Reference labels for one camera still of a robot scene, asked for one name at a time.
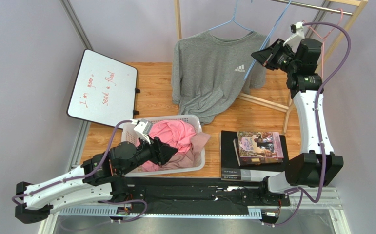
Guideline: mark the wooden clothes rack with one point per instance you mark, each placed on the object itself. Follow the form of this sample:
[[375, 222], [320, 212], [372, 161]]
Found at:
[[324, 8]]

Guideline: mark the bright pink t shirt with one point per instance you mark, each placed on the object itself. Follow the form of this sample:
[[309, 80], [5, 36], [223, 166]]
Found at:
[[175, 133]]

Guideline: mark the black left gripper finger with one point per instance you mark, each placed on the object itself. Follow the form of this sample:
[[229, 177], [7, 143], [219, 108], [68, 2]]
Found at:
[[165, 153], [156, 142]]

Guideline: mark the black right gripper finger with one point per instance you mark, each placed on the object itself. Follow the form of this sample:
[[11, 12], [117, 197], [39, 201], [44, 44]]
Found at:
[[278, 43], [262, 56]]

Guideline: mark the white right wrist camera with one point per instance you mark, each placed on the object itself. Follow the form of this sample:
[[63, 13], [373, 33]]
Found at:
[[297, 35]]

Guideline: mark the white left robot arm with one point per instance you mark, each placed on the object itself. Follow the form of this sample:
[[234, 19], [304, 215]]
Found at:
[[99, 179]]

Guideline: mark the dark paperback book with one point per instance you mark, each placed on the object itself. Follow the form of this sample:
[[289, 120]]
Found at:
[[253, 161]]

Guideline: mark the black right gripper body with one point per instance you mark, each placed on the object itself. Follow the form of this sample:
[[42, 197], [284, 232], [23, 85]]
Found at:
[[273, 54]]

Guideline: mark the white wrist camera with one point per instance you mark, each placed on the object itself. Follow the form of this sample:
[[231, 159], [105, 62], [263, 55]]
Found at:
[[297, 35], [142, 129]]

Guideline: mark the whiteboard with red writing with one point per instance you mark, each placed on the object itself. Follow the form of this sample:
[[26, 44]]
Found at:
[[104, 91]]

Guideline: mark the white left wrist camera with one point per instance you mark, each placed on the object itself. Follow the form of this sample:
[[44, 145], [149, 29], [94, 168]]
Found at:
[[142, 129]]

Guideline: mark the aluminium frame rail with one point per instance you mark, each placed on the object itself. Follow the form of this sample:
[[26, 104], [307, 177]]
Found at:
[[282, 216]]

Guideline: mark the white plastic laundry basket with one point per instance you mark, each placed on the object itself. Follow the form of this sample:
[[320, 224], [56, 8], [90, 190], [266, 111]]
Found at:
[[130, 135]]

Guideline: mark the dusty pink t shirt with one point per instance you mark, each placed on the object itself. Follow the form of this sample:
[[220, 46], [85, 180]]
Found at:
[[186, 160]]

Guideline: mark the blue wire hanger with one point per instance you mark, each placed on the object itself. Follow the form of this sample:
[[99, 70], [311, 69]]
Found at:
[[263, 46], [232, 20]]

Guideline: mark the grey adidas t shirt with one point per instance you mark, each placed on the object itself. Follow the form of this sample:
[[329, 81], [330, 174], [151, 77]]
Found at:
[[209, 73]]

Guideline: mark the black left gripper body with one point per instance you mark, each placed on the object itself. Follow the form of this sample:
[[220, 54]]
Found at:
[[146, 152]]

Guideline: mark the colourful illustrated book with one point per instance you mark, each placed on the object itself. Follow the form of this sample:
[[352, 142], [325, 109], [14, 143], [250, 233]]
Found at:
[[259, 144]]

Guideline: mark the black clip file binder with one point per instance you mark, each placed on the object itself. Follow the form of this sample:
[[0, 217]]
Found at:
[[230, 169]]

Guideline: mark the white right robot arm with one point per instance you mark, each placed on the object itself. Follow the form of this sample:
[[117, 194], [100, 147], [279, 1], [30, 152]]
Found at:
[[317, 164]]

